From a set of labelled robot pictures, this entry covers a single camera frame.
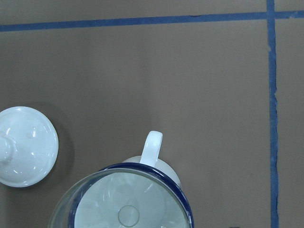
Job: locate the white ceramic lid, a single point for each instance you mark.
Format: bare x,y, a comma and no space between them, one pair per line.
28,146

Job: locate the white enamel mug blue rim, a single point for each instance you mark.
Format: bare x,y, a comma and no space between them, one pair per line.
152,180

